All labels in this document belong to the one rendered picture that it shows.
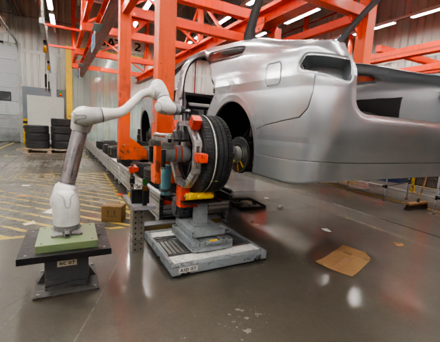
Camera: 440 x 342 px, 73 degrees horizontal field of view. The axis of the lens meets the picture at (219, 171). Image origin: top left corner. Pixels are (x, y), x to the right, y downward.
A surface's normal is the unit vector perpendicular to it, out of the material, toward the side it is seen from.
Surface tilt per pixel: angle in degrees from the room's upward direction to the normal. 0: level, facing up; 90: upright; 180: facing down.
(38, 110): 90
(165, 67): 90
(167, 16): 90
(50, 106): 90
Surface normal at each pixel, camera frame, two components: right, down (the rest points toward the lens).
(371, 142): 0.36, 0.37
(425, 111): -0.88, 0.02
